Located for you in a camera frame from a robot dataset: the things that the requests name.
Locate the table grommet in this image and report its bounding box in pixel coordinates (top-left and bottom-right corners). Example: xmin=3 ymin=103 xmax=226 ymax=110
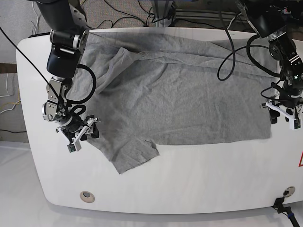
xmin=283 ymin=186 xmax=295 ymax=198
xmin=80 ymin=191 xmax=95 ymax=203

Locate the red warning triangle sticker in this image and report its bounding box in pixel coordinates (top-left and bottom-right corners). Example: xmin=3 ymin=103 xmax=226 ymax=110
xmin=298 ymin=153 xmax=303 ymax=167

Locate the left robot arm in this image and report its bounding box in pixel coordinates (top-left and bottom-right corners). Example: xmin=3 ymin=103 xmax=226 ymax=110
xmin=236 ymin=0 xmax=303 ymax=131

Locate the right table grommet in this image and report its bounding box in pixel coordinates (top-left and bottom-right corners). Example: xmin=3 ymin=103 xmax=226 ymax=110
xmin=283 ymin=186 xmax=295 ymax=198

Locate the aluminium frame behind table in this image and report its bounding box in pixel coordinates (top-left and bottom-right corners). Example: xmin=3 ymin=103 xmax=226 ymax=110
xmin=151 ymin=0 xmax=247 ymax=27

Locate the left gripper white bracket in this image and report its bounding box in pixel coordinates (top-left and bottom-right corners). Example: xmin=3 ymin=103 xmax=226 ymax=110
xmin=261 ymin=99 xmax=303 ymax=130

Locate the grey t-shirt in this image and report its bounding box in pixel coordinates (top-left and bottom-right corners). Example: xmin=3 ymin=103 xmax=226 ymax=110
xmin=82 ymin=33 xmax=274 ymax=174

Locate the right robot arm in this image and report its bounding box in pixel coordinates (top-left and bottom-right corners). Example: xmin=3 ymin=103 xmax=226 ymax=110
xmin=36 ymin=0 xmax=99 ymax=152

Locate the black clamp with cable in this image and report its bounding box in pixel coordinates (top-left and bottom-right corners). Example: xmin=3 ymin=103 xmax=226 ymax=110
xmin=272 ymin=197 xmax=300 ymax=227

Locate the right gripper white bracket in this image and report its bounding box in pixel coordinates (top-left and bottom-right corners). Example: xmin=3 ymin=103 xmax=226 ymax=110
xmin=56 ymin=115 xmax=100 ymax=153

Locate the left table grommet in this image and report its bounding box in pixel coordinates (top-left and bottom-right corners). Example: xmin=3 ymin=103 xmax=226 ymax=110
xmin=80 ymin=191 xmax=95 ymax=203

